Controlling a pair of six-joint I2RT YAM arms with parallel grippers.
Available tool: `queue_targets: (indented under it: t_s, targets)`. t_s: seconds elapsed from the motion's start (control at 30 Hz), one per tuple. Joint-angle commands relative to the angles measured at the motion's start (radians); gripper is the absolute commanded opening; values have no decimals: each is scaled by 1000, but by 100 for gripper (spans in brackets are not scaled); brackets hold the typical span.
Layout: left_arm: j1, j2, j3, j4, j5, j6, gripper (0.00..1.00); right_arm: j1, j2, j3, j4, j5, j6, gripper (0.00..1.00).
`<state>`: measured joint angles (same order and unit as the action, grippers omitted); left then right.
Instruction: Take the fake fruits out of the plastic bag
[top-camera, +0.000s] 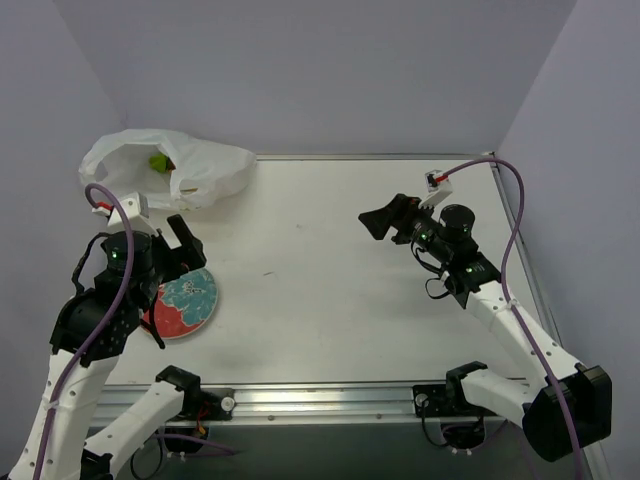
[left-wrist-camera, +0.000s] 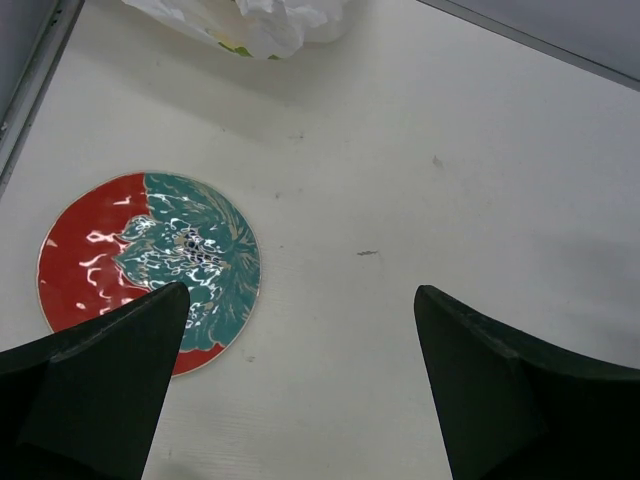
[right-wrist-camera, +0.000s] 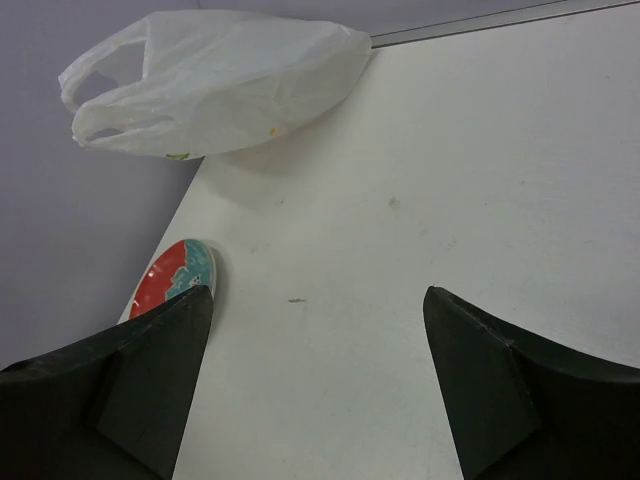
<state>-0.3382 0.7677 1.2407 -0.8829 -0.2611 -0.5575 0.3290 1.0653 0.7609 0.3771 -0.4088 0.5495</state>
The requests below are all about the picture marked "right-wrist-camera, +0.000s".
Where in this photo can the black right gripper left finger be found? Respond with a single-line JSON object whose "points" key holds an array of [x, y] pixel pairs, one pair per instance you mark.
{"points": [[111, 406]]}

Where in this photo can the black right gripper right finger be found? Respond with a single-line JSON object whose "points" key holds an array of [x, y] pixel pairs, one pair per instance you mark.
{"points": [[521, 406]]}

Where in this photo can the white printed plastic bag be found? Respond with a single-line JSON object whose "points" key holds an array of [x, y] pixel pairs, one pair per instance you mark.
{"points": [[193, 83]]}

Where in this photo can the teal and red plate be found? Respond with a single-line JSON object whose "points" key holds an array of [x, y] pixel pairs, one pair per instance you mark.
{"points": [[186, 264]]}

